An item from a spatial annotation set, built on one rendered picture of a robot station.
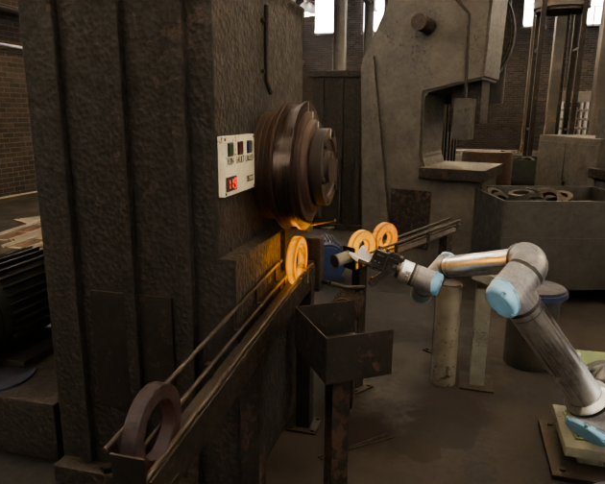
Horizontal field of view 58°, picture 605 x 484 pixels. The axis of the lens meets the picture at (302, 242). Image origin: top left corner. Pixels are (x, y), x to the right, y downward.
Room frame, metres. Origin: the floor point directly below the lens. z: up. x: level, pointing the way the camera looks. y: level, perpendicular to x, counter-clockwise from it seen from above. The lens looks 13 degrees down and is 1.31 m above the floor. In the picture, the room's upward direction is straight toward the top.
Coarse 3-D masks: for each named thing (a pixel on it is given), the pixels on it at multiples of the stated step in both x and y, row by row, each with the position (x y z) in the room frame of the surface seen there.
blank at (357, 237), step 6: (354, 234) 2.45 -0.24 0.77; (360, 234) 2.45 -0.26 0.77; (366, 234) 2.47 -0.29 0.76; (372, 234) 2.50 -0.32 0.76; (354, 240) 2.43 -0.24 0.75; (360, 240) 2.45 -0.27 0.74; (366, 240) 2.48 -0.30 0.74; (372, 240) 2.50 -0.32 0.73; (348, 246) 2.44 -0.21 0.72; (354, 246) 2.43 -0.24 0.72; (366, 246) 2.50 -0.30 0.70; (372, 246) 2.50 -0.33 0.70
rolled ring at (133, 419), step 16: (160, 384) 1.03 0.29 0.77; (144, 400) 0.98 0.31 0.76; (160, 400) 1.07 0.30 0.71; (176, 400) 1.08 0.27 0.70; (128, 416) 0.95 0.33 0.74; (144, 416) 0.96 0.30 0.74; (176, 416) 1.07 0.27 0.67; (128, 432) 0.93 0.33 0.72; (144, 432) 0.95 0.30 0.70; (160, 432) 1.06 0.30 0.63; (176, 432) 1.07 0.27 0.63; (128, 448) 0.93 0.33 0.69; (160, 448) 1.03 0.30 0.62
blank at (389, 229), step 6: (384, 222) 2.59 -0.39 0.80; (378, 228) 2.54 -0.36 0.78; (384, 228) 2.55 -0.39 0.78; (390, 228) 2.58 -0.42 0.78; (378, 234) 2.53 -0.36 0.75; (390, 234) 2.59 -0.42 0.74; (396, 234) 2.61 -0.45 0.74; (378, 240) 2.53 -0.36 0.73; (390, 240) 2.59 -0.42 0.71; (396, 240) 2.61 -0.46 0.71
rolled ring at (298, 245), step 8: (296, 240) 2.03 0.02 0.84; (304, 240) 2.11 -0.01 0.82; (288, 248) 2.00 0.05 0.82; (296, 248) 2.00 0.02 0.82; (304, 248) 2.11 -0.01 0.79; (288, 256) 1.98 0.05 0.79; (296, 256) 2.00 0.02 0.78; (304, 256) 2.12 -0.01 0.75; (288, 264) 1.98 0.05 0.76; (304, 264) 2.11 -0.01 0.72; (288, 272) 1.98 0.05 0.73; (296, 272) 2.00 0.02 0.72; (288, 280) 2.00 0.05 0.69
